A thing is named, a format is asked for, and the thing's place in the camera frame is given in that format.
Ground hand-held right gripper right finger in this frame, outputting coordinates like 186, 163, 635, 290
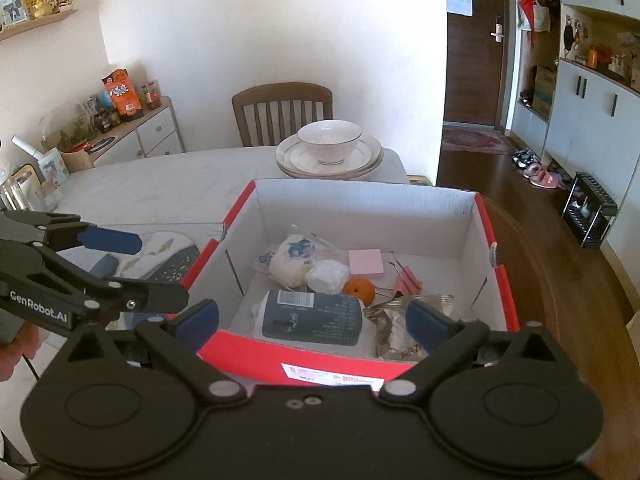
380, 300, 573, 405

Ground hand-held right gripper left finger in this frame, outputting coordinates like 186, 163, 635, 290
55, 300, 247, 404

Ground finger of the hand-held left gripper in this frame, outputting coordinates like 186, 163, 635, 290
0, 211, 143, 256
25, 245, 190, 328

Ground silver foil wrapper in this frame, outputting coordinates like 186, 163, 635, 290
364, 294, 457, 361

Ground pink binder clip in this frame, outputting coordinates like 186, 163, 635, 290
375, 254, 425, 297

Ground orange tangerine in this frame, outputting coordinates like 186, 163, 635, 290
342, 278, 376, 307

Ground pink sticky note pad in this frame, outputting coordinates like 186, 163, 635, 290
348, 249, 385, 275

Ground white tissue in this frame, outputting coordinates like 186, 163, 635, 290
306, 259, 350, 295

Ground grey wet wipes pack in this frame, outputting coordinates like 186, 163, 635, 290
250, 289, 376, 348

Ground white blueberry print packet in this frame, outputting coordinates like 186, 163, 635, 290
257, 234, 321, 288

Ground red cardboard box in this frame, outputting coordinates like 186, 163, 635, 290
167, 178, 521, 391

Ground white marble desktop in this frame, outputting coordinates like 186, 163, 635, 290
0, 146, 411, 466

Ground person's left hand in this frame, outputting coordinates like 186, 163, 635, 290
0, 345, 23, 383

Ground grey blue small case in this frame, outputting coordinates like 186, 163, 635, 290
89, 254, 119, 279

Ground small drinking glass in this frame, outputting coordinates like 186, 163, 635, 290
35, 180, 63, 211

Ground small wooden box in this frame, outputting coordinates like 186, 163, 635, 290
59, 149, 96, 173

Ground white printed cup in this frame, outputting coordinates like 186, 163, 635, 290
36, 150, 71, 188

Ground green and yellow tissue box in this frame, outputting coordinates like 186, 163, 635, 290
7, 162, 41, 196

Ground white sideboard cabinet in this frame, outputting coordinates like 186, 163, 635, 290
57, 96, 186, 168

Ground glass fish bowl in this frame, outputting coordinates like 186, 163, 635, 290
40, 105, 93, 151

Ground white tube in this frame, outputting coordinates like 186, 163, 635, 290
12, 135, 43, 158

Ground orange snack bag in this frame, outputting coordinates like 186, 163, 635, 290
102, 69, 143, 117

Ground red lidded jar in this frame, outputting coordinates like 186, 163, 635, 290
141, 80, 162, 111

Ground white plate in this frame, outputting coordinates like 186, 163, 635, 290
275, 132, 385, 176
277, 157, 383, 181

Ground red patterned rug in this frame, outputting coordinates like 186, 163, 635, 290
441, 126, 516, 156

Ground dark shoes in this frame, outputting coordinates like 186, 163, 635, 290
512, 147, 543, 168

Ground black shoe rack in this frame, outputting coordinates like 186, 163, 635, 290
561, 171, 618, 250

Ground white bowl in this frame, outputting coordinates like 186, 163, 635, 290
297, 120, 363, 166

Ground wooden slat back chair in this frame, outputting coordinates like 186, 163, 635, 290
231, 82, 334, 148

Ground dark brown door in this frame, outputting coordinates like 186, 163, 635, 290
442, 0, 511, 126

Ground brown cardboard box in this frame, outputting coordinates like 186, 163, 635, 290
531, 65, 557, 117

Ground red hanging bag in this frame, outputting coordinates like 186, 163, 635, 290
517, 0, 551, 33

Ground black cable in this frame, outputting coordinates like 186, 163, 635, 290
20, 355, 43, 386

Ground wooden wall shelf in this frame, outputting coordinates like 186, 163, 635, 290
0, 7, 80, 42

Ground small photo frame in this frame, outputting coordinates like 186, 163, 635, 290
0, 0, 28, 28

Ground grey wall cabinet unit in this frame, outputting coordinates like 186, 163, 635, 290
507, 0, 640, 266

